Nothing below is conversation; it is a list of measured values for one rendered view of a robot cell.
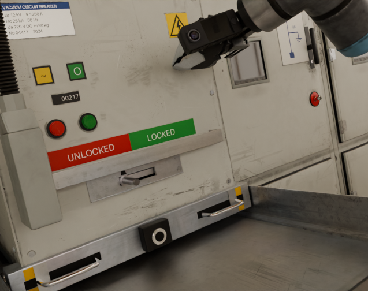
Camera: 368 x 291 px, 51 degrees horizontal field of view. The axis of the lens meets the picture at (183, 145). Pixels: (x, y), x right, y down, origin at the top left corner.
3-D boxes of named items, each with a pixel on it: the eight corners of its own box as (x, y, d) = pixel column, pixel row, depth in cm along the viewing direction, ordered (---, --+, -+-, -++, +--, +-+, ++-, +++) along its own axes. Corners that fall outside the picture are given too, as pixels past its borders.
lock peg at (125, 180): (143, 186, 72) (138, 165, 71) (133, 189, 71) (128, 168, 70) (128, 183, 77) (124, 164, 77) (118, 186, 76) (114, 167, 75)
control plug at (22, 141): (64, 220, 58) (36, 105, 56) (31, 231, 55) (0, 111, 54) (51, 213, 65) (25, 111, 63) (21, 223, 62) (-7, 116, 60)
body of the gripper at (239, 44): (229, 60, 81) (276, 30, 73) (204, 63, 74) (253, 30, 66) (214, 28, 81) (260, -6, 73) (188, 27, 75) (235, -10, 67)
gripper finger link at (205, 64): (197, 75, 79) (230, 55, 73) (193, 76, 78) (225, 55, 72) (189, 55, 79) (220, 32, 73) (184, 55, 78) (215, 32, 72)
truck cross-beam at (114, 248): (252, 206, 92) (247, 182, 92) (16, 309, 63) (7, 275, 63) (237, 204, 97) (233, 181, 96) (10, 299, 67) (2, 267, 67)
